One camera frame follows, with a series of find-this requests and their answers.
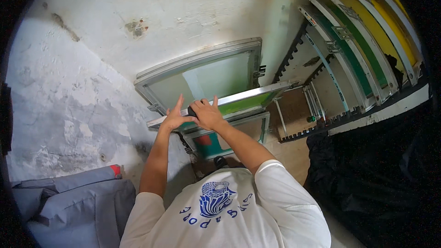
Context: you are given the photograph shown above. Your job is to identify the person's left hand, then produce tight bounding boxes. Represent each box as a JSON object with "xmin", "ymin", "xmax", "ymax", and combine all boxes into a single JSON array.
[{"xmin": 161, "ymin": 94, "xmax": 197, "ymax": 132}]

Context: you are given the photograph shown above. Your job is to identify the person's right hand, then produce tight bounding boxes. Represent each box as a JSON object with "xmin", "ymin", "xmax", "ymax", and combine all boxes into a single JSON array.
[{"xmin": 189, "ymin": 95, "xmax": 226, "ymax": 132}]

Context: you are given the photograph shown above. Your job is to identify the aluminium screen frame bright green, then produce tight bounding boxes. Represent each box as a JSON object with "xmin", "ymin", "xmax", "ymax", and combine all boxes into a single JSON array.
[{"xmin": 146, "ymin": 81, "xmax": 294, "ymax": 132}]

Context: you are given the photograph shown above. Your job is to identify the white pipe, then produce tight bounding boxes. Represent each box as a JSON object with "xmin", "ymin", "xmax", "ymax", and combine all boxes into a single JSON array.
[{"xmin": 273, "ymin": 98, "xmax": 289, "ymax": 139}]

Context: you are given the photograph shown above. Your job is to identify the person's body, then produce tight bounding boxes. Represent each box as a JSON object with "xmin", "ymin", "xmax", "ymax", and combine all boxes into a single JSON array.
[{"xmin": 119, "ymin": 159, "xmax": 331, "ymax": 248}]

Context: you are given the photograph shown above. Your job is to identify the grey fabric bag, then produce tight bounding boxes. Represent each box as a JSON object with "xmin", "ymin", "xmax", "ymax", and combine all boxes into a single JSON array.
[{"xmin": 11, "ymin": 164, "xmax": 137, "ymax": 248}]

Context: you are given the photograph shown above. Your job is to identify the rack of screen printing frames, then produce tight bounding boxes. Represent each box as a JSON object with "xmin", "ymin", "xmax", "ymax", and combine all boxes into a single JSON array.
[{"xmin": 272, "ymin": 0, "xmax": 431, "ymax": 144}]

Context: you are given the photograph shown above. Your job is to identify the black plastic sheet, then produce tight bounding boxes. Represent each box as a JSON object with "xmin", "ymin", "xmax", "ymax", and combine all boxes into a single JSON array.
[{"xmin": 304, "ymin": 100, "xmax": 441, "ymax": 248}]

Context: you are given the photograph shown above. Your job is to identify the screen frame red teal mesh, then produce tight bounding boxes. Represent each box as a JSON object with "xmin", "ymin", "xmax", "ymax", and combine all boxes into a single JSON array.
[{"xmin": 182, "ymin": 111, "xmax": 271, "ymax": 161}]

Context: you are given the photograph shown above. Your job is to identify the large aluminium screen frame pale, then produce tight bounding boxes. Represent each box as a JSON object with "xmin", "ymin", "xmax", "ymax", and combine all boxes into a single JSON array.
[{"xmin": 134, "ymin": 37, "xmax": 266, "ymax": 115}]

